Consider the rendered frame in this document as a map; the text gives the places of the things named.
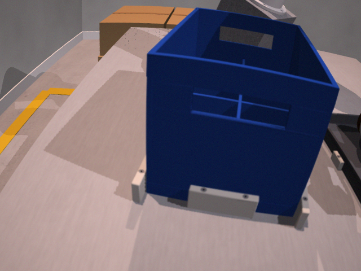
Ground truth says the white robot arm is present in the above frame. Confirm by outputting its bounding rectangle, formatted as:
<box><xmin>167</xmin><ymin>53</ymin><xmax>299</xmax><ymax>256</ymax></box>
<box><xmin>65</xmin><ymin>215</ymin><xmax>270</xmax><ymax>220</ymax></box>
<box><xmin>250</xmin><ymin>0</ymin><xmax>287</xmax><ymax>15</ymax></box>

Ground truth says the blue plastic crate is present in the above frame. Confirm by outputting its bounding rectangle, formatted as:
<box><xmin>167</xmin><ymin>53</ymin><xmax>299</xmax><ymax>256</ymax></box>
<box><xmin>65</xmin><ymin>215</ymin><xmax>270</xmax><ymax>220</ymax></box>
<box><xmin>146</xmin><ymin>7</ymin><xmax>340</xmax><ymax>217</ymax></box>

